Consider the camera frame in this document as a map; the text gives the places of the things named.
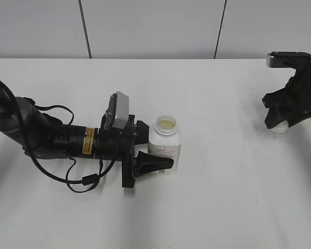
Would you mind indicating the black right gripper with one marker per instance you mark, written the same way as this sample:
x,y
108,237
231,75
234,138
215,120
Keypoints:
x,y
280,106

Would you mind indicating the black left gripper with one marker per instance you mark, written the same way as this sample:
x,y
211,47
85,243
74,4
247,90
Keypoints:
x,y
144,163

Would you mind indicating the white round bottle cap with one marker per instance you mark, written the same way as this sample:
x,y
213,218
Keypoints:
x,y
281,127

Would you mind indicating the white square meinianda bottle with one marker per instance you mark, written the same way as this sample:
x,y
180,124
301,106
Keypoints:
x,y
165,139

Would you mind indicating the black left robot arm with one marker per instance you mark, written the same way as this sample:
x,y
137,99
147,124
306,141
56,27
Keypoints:
x,y
44,137

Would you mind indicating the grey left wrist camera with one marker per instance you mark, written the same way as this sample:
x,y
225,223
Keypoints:
x,y
117,114

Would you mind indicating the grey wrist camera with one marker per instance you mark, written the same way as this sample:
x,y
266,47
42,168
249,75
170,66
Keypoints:
x,y
117,114
295,60

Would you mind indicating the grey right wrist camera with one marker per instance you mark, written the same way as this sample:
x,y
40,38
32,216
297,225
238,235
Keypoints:
x,y
295,60

